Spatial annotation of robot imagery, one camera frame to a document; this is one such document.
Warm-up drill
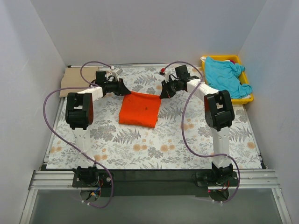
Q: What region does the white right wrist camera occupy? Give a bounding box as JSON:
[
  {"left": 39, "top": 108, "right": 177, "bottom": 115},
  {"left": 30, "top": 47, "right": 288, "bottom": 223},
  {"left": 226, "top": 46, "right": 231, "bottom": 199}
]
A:
[{"left": 159, "top": 68, "right": 173, "bottom": 85}]

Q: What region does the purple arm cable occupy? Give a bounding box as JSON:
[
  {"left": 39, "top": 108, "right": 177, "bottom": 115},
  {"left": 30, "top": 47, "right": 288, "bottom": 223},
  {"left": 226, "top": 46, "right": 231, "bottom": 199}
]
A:
[
  {"left": 43, "top": 61, "right": 114, "bottom": 209},
  {"left": 160, "top": 61, "right": 241, "bottom": 203}
]

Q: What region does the floral patterned table mat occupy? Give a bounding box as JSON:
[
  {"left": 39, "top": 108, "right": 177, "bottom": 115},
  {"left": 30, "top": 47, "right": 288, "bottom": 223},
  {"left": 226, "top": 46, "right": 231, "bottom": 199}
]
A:
[{"left": 45, "top": 66, "right": 262, "bottom": 169}]

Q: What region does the aluminium frame rail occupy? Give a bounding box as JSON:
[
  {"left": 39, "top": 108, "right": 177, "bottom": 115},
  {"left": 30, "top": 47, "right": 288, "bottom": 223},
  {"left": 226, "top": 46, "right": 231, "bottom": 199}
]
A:
[{"left": 29, "top": 169, "right": 281, "bottom": 190}]

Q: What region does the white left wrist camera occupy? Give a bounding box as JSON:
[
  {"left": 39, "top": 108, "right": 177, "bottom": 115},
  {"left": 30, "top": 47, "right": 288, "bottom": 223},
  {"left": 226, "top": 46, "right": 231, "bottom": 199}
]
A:
[{"left": 109, "top": 66, "right": 123, "bottom": 81}]

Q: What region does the beige folded cloth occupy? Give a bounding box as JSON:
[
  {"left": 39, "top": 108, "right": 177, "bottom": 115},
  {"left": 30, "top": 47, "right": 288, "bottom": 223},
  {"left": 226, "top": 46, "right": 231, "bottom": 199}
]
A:
[{"left": 59, "top": 66, "right": 99, "bottom": 98}]

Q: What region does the orange t shirt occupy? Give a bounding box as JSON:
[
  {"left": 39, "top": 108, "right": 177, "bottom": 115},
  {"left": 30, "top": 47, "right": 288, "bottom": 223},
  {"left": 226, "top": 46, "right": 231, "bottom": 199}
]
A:
[{"left": 119, "top": 91, "right": 161, "bottom": 128}]

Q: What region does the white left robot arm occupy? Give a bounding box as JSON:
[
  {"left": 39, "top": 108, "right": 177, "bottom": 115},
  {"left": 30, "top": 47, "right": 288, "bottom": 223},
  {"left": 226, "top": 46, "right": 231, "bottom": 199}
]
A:
[{"left": 65, "top": 69, "right": 131, "bottom": 187}]

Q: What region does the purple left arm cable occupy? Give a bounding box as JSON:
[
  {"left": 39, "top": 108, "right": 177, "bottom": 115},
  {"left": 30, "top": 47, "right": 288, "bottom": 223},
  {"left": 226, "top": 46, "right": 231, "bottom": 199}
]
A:
[{"left": 43, "top": 61, "right": 114, "bottom": 209}]

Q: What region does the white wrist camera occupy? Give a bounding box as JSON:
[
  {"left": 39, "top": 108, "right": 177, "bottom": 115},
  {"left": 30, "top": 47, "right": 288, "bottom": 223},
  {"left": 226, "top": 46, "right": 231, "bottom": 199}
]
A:
[
  {"left": 109, "top": 66, "right": 123, "bottom": 81},
  {"left": 159, "top": 68, "right": 173, "bottom": 85}
]

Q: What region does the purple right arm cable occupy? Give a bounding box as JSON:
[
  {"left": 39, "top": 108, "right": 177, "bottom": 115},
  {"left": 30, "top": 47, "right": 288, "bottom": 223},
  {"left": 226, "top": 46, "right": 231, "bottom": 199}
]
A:
[{"left": 160, "top": 61, "right": 241, "bottom": 203}]

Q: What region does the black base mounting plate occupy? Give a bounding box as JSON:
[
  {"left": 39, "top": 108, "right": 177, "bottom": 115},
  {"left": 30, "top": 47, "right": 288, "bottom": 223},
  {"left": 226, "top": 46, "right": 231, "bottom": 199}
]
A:
[{"left": 72, "top": 168, "right": 238, "bottom": 197}]

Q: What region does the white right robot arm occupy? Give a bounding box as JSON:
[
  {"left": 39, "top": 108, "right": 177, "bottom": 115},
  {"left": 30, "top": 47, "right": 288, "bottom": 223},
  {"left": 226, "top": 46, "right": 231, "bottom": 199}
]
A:
[{"left": 159, "top": 65, "right": 235, "bottom": 184}]

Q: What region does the blue t shirt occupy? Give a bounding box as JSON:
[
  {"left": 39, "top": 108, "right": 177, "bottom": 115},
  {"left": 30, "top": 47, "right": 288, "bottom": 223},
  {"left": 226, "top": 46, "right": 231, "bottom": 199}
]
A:
[{"left": 205, "top": 56, "right": 252, "bottom": 99}]

